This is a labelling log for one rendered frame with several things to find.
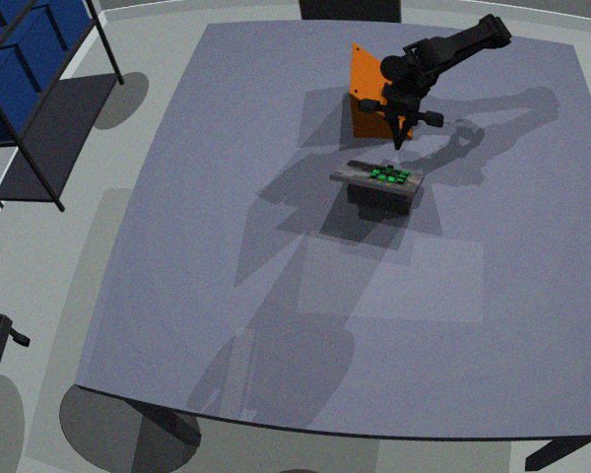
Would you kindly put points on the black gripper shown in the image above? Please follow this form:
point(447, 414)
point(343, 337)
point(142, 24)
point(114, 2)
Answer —
point(431, 118)

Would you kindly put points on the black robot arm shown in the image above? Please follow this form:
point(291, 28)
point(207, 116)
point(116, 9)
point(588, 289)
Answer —
point(436, 55)

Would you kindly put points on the grey switch panel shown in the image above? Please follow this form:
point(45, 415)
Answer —
point(379, 187)

